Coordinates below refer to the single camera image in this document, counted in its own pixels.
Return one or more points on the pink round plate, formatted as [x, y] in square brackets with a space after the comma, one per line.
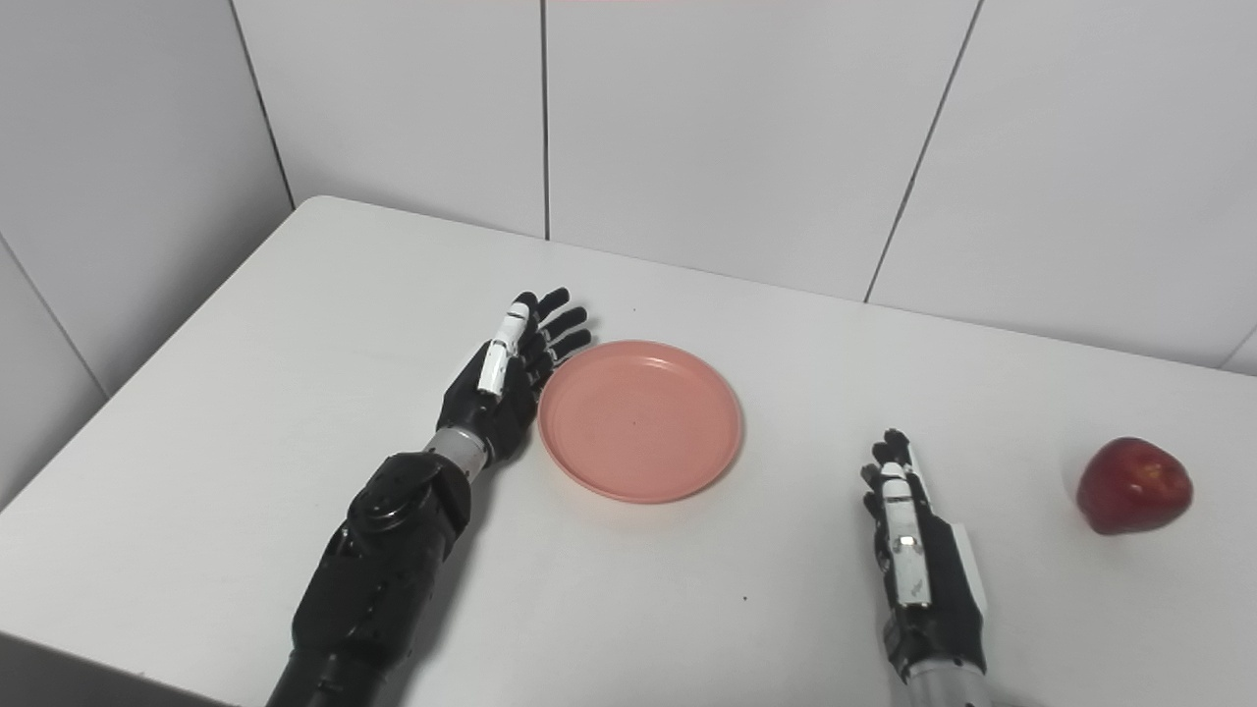
[638, 422]

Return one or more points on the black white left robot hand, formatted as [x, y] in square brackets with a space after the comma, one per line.
[491, 417]

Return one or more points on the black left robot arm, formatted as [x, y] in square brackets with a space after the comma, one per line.
[383, 570]

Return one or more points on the red apple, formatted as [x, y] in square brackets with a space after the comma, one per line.
[1134, 486]

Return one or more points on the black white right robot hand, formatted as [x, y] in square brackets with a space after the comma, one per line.
[933, 599]

